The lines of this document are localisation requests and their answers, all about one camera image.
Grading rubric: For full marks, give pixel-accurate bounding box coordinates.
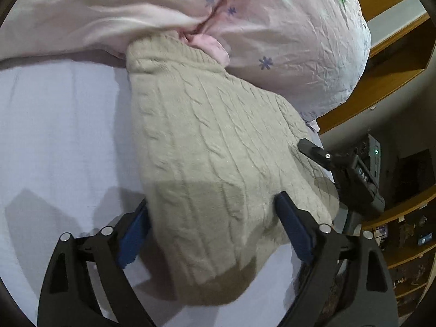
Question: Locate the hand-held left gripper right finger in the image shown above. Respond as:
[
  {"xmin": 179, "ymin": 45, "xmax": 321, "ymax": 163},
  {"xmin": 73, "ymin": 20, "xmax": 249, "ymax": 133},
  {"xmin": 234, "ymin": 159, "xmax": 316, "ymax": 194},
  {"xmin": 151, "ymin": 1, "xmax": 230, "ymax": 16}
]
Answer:
[{"xmin": 274, "ymin": 191, "xmax": 399, "ymax": 327}]

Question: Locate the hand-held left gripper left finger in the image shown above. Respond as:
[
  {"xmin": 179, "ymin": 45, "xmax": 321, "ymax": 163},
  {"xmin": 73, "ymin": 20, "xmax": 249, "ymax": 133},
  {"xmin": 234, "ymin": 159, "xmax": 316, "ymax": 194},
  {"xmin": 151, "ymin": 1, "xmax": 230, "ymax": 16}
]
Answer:
[{"xmin": 37, "ymin": 198, "xmax": 158, "ymax": 327}]

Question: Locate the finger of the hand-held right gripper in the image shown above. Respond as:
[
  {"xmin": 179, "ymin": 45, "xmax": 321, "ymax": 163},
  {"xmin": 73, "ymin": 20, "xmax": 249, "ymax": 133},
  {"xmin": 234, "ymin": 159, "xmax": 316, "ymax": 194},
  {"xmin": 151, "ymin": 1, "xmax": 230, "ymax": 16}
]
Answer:
[{"xmin": 298, "ymin": 138, "xmax": 349, "ymax": 170}]

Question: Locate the beige cable-knit sweater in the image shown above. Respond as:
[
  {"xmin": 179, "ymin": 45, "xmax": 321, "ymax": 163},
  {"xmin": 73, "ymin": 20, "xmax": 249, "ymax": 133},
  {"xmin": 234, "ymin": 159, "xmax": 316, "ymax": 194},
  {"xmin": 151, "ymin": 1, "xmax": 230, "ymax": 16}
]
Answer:
[{"xmin": 125, "ymin": 34, "xmax": 340, "ymax": 307}]

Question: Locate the wooden shelf unit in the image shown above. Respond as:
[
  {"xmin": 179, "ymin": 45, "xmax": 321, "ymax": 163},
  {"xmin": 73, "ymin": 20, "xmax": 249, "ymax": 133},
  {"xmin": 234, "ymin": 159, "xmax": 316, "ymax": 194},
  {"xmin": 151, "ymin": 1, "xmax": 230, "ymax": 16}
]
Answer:
[{"xmin": 317, "ymin": 0, "xmax": 436, "ymax": 317}]

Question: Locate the pink cloth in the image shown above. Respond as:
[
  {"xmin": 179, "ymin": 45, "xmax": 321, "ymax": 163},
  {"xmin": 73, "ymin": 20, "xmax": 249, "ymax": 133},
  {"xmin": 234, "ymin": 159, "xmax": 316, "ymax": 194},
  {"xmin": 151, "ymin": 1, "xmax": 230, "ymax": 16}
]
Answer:
[{"xmin": 184, "ymin": 29, "xmax": 231, "ymax": 67}]

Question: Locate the pink floral quilt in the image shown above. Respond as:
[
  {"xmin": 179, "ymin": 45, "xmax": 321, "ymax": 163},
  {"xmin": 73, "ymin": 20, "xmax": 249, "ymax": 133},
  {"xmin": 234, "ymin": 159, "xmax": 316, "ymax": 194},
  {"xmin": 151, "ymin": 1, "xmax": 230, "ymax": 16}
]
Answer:
[{"xmin": 0, "ymin": 0, "xmax": 372, "ymax": 133}]

